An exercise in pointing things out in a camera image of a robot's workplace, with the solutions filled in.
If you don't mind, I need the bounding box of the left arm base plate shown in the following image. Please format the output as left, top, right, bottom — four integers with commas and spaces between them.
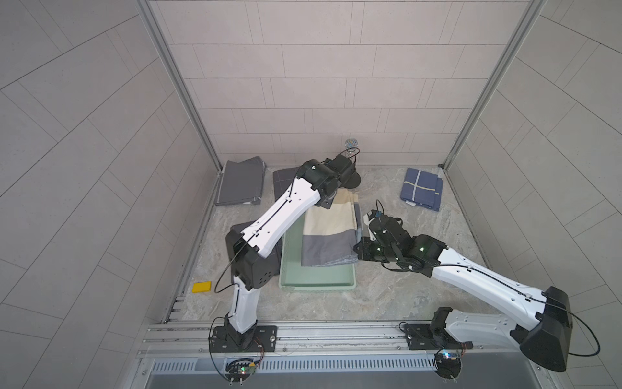
209, 324, 278, 353

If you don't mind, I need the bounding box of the dark grey checked pillowcase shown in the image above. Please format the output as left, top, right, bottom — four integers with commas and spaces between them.
229, 220, 283, 280
272, 167, 299, 200

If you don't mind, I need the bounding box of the dark grey checked pillowcase back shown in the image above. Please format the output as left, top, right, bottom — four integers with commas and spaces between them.
272, 167, 299, 200

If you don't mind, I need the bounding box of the microphone on black stand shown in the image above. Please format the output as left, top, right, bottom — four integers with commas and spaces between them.
340, 138, 361, 189

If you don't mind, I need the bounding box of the right circuit board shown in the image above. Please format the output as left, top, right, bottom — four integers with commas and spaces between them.
434, 350, 462, 382

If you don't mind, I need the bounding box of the blue pillowcase with stripes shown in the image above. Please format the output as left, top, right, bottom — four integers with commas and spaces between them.
400, 168, 444, 212

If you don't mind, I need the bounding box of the aluminium rail frame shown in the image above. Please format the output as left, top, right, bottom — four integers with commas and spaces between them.
138, 311, 519, 358

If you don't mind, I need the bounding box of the left circuit board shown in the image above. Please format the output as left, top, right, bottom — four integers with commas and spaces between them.
225, 358, 259, 385

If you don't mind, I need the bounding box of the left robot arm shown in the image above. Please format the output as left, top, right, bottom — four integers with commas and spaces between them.
225, 153, 361, 348

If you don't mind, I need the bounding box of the circuit board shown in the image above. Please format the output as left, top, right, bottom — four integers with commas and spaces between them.
434, 350, 462, 382
225, 358, 259, 385

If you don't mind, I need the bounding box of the dark grey checked pillowcase front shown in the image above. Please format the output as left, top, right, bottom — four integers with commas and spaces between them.
229, 220, 283, 280

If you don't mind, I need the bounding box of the beige grey striped pillowcase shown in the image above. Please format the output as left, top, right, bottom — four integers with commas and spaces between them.
301, 188, 362, 267

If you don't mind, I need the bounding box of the green plastic basket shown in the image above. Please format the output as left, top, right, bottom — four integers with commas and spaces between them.
279, 202, 361, 293

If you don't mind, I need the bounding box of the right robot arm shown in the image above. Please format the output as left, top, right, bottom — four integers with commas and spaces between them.
355, 210, 573, 372

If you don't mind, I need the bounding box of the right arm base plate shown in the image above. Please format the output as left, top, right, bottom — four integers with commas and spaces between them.
398, 322, 473, 352

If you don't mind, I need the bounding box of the yellow sponge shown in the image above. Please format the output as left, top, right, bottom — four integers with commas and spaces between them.
191, 281, 212, 293

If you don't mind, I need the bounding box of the plain grey folded pillowcase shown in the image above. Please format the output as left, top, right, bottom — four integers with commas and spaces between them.
215, 156, 267, 206

